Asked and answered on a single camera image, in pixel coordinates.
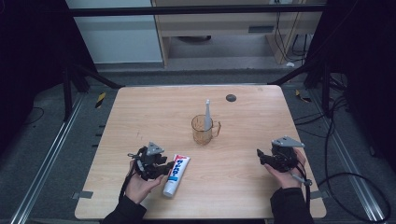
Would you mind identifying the amber transparent plastic cup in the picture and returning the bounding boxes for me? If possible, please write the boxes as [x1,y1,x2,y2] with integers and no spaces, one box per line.
[191,114,222,147]

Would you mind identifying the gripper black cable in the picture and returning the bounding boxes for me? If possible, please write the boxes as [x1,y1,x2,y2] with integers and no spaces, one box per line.
[119,153,139,202]
[290,162,313,216]

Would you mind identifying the white electric toothbrush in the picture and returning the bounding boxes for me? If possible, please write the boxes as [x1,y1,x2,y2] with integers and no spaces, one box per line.
[204,99,213,132]

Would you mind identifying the person's right hand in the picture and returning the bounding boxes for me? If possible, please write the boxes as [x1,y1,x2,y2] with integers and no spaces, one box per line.
[263,147,308,189]

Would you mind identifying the person's left hand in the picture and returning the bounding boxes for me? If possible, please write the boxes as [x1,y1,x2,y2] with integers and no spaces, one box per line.
[124,160,165,205]

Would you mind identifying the white cabinet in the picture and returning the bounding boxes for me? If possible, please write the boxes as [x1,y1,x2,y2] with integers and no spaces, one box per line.
[64,0,163,65]

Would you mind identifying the thin black floor cable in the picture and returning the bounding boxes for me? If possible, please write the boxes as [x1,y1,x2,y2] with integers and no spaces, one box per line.
[21,105,46,127]

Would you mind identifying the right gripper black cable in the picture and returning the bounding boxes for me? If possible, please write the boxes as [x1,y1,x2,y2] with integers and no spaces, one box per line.
[290,162,313,216]

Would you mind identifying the light wooden desk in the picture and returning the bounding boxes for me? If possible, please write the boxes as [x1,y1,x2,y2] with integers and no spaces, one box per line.
[151,0,327,68]

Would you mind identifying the long black floor cable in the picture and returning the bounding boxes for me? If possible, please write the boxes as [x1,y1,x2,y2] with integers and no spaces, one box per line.
[317,118,392,224]

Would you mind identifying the yellow black floor tape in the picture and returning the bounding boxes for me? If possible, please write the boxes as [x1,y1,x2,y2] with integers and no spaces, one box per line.
[94,91,107,109]
[294,89,313,104]

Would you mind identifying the black horizontal frame bar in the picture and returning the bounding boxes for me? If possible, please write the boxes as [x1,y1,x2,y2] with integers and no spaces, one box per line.
[68,4,327,18]

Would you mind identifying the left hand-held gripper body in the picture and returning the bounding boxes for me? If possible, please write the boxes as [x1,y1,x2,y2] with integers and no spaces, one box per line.
[127,141,166,182]

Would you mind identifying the aluminium floor rail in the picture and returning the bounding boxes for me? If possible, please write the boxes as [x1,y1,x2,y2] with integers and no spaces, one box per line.
[8,92,86,224]
[310,89,388,223]

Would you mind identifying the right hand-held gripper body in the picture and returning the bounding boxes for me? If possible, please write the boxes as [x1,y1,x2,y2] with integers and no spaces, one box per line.
[268,135,306,174]

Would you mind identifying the black cables under desk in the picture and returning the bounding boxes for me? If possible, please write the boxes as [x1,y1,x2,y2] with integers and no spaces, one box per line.
[273,11,309,63]

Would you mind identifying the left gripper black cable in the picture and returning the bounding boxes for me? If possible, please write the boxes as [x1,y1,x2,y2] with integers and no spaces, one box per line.
[119,153,139,202]

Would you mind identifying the white toothpaste tube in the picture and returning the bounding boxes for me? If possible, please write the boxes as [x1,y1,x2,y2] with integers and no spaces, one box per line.
[163,154,191,199]

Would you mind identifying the grey tape strip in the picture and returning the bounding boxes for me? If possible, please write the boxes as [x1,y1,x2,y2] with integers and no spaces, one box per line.
[72,190,94,201]
[309,189,330,201]

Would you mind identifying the black metal stand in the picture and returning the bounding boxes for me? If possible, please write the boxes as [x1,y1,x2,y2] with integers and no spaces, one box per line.
[268,58,332,117]
[61,62,125,123]

